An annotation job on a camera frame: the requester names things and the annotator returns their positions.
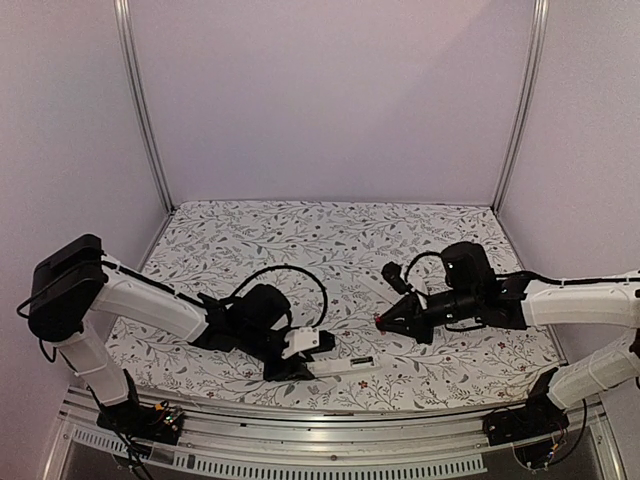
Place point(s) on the right aluminium frame post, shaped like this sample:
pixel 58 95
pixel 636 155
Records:
pixel 534 55

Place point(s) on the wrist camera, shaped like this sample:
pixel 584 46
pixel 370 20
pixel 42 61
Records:
pixel 392 274
pixel 307 340

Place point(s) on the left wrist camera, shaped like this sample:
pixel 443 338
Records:
pixel 307 340

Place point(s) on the floral patterned table mat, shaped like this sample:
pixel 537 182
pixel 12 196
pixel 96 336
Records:
pixel 326 258

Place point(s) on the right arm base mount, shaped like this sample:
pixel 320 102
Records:
pixel 537 417

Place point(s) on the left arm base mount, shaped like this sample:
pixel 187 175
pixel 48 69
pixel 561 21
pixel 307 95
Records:
pixel 161 423

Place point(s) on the white remote control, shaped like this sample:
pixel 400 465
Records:
pixel 343 366

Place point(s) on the aluminium frame post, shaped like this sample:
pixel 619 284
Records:
pixel 125 29
pixel 534 55

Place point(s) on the red battery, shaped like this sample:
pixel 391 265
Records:
pixel 379 323

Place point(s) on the left aluminium frame post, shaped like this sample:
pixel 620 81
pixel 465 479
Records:
pixel 125 29

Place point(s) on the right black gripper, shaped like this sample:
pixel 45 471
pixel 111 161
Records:
pixel 416 326

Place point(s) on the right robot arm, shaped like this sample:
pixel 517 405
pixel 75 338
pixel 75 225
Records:
pixel 522 300

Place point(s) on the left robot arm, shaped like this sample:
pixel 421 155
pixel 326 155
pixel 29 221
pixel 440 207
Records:
pixel 81 277

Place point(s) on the aluminium front rail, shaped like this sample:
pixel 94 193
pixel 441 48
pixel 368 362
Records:
pixel 227 440

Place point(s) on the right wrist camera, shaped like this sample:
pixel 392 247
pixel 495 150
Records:
pixel 392 274

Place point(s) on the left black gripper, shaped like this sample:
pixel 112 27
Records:
pixel 290 371

